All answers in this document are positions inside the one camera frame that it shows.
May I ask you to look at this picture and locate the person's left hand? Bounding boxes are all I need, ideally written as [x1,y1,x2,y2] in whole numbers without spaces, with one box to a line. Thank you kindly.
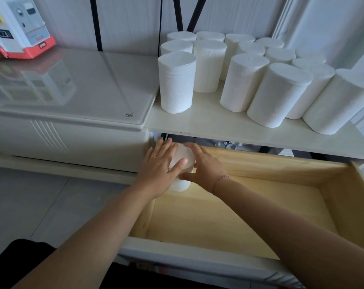
[133,137,188,200]

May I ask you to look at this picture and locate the person's right hand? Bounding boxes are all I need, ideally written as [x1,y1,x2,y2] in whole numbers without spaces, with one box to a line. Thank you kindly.
[178,142,230,195]

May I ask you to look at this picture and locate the paper roll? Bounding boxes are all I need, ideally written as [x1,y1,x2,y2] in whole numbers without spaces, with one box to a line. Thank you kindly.
[167,142,198,192]

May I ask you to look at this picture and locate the white drawer with wooden inside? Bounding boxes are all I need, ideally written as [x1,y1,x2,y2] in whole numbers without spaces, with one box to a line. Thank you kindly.
[117,136,364,289]

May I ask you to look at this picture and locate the group of white paper rolls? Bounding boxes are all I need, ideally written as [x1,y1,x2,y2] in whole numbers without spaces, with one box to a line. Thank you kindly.
[157,31,364,136]

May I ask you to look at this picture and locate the person's left forearm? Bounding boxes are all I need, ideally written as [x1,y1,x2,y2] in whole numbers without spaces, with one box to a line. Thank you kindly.
[12,183,159,289]

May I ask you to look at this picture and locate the person's right forearm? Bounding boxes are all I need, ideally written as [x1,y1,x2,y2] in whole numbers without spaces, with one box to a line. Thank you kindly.
[213,177,364,289]

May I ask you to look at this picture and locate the white cabinet top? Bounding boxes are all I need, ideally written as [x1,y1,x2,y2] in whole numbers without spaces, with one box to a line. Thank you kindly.
[143,81,364,171]

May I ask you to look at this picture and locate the white glass-topped cabinet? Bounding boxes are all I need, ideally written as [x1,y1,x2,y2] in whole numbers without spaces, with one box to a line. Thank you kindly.
[0,46,161,185]

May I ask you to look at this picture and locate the white and orange toy bus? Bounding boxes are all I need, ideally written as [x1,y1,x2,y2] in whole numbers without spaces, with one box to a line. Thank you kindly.
[0,0,57,61]

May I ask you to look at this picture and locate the thin red bracelet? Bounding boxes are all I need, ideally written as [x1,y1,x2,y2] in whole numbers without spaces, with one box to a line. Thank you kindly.
[211,175,231,195]

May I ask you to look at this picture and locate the black metal stand frame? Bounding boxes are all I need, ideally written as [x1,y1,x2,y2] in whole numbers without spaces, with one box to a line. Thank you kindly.
[89,0,209,52]

